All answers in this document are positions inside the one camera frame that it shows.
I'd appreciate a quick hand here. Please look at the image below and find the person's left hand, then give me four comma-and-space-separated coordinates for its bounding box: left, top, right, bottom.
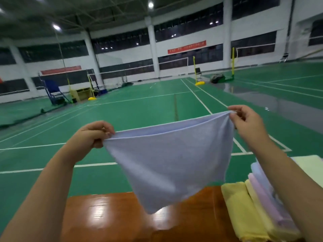
65, 121, 116, 163

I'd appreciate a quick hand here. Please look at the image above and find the person's right hand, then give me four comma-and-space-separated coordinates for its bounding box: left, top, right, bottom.
227, 105, 271, 149

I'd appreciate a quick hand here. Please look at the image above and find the white blue towel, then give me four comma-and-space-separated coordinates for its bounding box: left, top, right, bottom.
251, 161, 276, 197

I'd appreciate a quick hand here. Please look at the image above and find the light blue towel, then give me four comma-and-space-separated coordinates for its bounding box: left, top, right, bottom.
103, 110, 236, 215

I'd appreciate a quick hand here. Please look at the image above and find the light pink towel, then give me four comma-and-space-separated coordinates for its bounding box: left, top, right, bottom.
248, 173, 302, 235

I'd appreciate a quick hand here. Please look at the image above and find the pale yellow towel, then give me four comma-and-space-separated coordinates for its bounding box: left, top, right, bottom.
245, 179, 291, 242

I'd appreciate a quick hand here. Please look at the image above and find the person's right forearm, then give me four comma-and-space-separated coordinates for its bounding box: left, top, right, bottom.
252, 138, 323, 242

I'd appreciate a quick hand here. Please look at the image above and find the person's left forearm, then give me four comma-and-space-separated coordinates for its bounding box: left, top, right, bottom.
0, 151, 81, 242

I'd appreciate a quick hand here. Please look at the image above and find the yellow wooden stand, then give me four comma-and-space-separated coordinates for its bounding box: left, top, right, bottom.
68, 85, 92, 103

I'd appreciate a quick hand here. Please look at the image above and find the black sports bag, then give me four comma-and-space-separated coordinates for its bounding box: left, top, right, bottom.
210, 73, 234, 84

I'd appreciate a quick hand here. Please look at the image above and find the blue umpire chair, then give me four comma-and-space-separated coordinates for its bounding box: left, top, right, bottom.
43, 78, 69, 105

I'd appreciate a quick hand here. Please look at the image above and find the brown wooden bench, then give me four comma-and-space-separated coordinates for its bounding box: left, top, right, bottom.
60, 185, 240, 242

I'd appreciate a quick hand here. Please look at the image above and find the badminton net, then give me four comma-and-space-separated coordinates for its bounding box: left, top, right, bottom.
98, 57, 195, 79

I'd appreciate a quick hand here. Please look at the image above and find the red wall banner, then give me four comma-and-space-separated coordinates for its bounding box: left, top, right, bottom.
168, 40, 208, 55
40, 65, 82, 76

